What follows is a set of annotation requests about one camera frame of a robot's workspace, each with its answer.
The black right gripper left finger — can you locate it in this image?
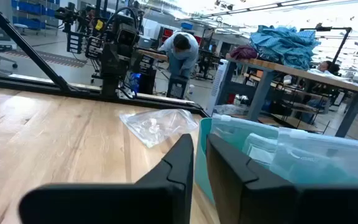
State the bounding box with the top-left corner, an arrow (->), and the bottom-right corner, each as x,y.
18,133 -> 195,224

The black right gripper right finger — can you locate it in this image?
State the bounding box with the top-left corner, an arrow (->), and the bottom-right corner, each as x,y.
206,133 -> 358,224

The clear plastic zip bag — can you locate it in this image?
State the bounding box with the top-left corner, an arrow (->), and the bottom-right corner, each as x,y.
268,126 -> 358,186
119,108 -> 200,149
209,113 -> 280,150
242,133 -> 278,169

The black equipment rig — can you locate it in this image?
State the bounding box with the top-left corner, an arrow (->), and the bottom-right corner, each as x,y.
54,2 -> 86,55

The person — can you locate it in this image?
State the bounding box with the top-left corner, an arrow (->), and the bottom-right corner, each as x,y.
158,32 -> 200,82
317,60 -> 341,75

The teal plastic bin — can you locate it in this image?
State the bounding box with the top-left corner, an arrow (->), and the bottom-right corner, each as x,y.
194,116 -> 219,206

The black stool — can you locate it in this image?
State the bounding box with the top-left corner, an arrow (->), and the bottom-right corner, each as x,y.
165,76 -> 189,100

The blue storage bins shelf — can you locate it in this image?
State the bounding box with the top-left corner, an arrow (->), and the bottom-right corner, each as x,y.
11,0 -> 61,31

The white panel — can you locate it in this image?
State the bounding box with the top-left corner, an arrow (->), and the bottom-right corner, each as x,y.
204,58 -> 229,116

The maroon cloth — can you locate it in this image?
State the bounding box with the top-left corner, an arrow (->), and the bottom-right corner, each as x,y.
229,45 -> 260,61

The grey office chair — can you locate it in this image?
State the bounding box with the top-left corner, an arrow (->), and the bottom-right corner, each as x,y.
0,43 -> 19,75

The wooden workbench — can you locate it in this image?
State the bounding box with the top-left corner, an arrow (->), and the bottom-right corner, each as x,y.
224,53 -> 358,138

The blue cloth pile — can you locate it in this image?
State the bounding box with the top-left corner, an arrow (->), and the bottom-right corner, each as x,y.
249,24 -> 322,71

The black metal table frame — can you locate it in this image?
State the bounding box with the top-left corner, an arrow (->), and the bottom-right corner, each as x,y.
0,0 -> 210,118

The black camera stand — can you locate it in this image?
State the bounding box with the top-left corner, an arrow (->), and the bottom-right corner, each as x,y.
299,23 -> 353,65

